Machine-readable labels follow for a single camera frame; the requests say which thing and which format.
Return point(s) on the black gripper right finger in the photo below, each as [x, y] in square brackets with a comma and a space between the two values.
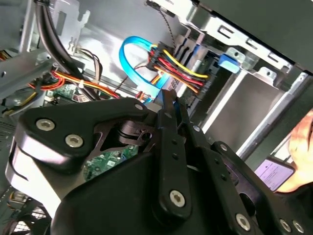
[228, 191]

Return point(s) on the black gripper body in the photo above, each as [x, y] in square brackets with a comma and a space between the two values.
[110, 208]

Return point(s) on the hard disk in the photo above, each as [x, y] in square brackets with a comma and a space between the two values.
[228, 63]

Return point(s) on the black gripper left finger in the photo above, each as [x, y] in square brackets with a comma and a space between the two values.
[73, 115]

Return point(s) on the person's bare hand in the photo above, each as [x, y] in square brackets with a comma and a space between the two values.
[303, 151]

